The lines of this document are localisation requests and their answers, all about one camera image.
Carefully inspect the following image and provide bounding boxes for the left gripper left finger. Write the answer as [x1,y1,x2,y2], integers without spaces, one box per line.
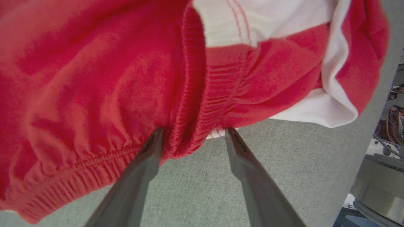
[85,127,164,227]

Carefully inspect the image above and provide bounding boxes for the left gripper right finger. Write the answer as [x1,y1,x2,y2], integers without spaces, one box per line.
[225,127,306,227]

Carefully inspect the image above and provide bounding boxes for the red shorts with white trim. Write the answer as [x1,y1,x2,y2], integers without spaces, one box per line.
[0,0,390,224]

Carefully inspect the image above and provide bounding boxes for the orange cable bundle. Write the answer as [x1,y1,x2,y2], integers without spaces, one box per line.
[374,106,404,147]

